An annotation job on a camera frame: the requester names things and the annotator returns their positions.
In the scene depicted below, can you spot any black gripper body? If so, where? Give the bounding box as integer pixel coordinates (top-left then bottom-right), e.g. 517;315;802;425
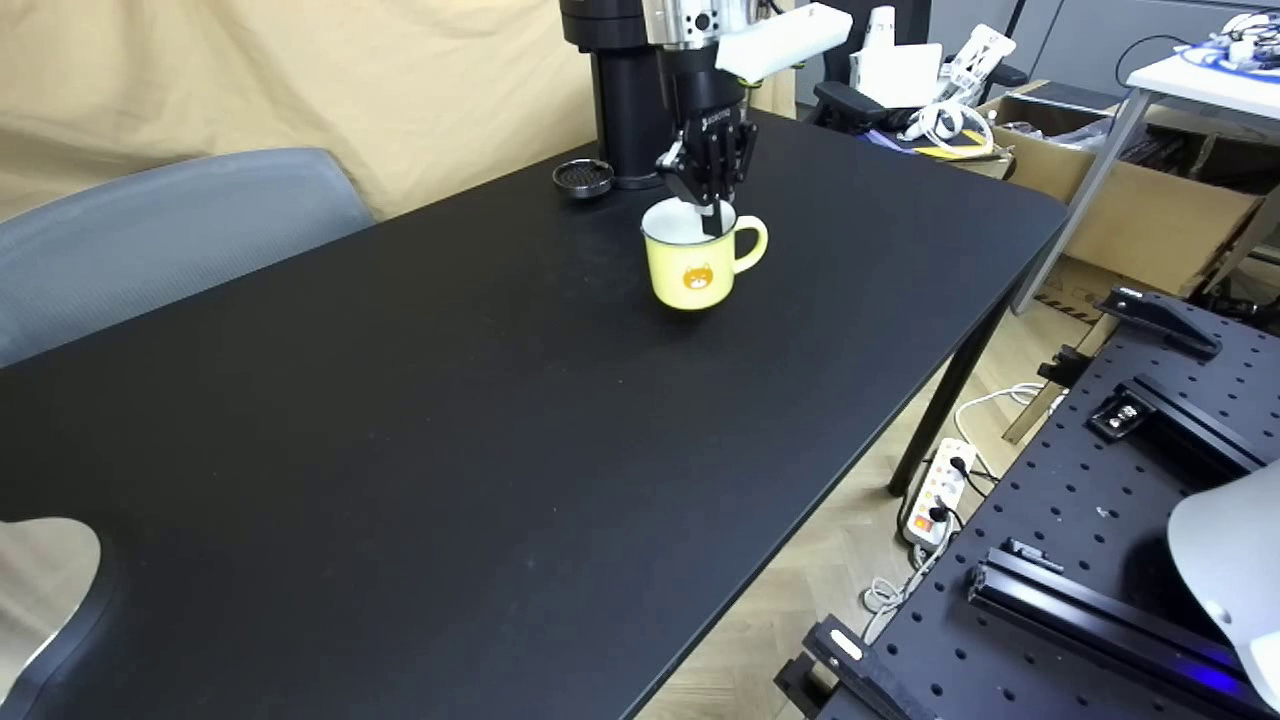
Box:
659;47;748;131

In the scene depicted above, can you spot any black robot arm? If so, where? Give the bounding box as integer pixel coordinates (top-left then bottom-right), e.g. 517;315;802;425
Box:
558;0;757;236

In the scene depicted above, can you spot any yellow white enamel mug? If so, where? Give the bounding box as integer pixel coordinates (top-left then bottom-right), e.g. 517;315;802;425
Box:
641;200;769;310

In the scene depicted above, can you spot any small black round lid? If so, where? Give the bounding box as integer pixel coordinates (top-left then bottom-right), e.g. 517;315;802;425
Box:
551;156;617;203

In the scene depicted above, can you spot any black table leg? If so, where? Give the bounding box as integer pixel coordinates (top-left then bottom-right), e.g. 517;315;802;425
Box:
889;300;1008;497

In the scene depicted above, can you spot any white power strip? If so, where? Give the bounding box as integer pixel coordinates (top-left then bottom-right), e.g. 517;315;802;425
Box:
901;441;975;547

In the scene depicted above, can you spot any cardboard box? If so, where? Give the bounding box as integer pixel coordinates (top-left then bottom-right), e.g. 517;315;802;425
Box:
986;90;1258;294

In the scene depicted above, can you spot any white side table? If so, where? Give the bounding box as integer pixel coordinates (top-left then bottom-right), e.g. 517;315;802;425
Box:
1013;56;1280;310

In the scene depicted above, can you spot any black perforated optical breadboard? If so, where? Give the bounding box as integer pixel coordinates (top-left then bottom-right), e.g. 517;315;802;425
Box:
781;300;1280;720

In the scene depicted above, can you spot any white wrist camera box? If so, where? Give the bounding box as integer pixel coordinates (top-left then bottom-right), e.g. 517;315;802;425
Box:
717;3;853;83

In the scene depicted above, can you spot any black aluminium rail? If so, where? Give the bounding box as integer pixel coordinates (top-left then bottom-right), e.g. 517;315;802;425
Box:
964;547;1273;720

